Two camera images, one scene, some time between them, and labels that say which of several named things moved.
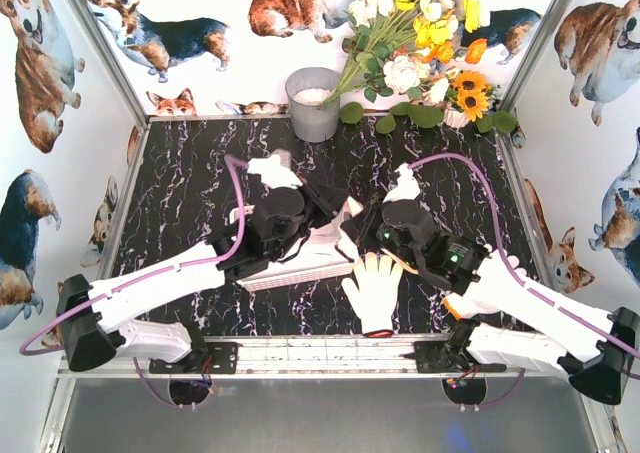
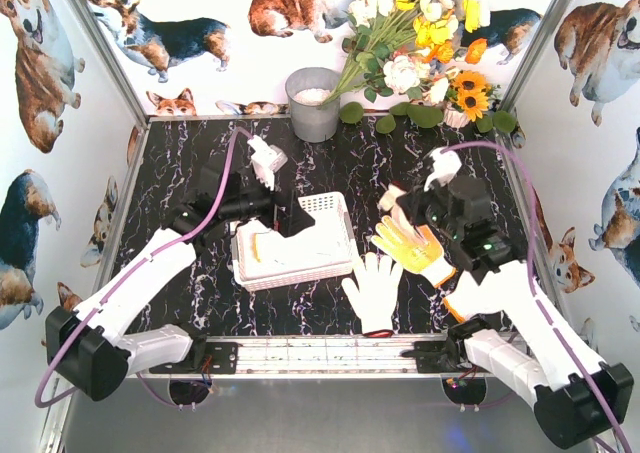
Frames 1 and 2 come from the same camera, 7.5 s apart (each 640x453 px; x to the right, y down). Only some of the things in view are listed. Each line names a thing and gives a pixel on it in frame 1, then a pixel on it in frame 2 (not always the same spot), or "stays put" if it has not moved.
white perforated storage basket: [320, 259] stays put
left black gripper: [323, 205] -> [280, 211]
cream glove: [346, 252] -> [387, 200]
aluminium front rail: [318, 358] stays put
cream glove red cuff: [376, 296] stays put
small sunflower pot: [467, 99] stays put
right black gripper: [358, 224] -> [409, 204]
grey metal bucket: [306, 88] stays put
